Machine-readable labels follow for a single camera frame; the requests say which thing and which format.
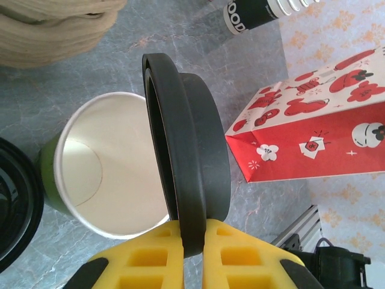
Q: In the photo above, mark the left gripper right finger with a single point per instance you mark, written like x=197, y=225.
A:
x=270, y=265

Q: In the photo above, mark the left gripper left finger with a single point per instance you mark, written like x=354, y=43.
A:
x=120, y=265

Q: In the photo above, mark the green paper cup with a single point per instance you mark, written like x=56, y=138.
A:
x=120, y=150

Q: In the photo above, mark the red white paper bag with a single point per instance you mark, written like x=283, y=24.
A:
x=316, y=144

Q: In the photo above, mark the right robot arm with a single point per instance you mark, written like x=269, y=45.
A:
x=340, y=271

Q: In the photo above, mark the black cup lid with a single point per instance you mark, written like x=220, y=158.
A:
x=18, y=195

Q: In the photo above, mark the stack of paper cups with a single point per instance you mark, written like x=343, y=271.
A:
x=249, y=15

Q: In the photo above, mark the aluminium side rail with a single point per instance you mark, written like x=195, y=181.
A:
x=303, y=225

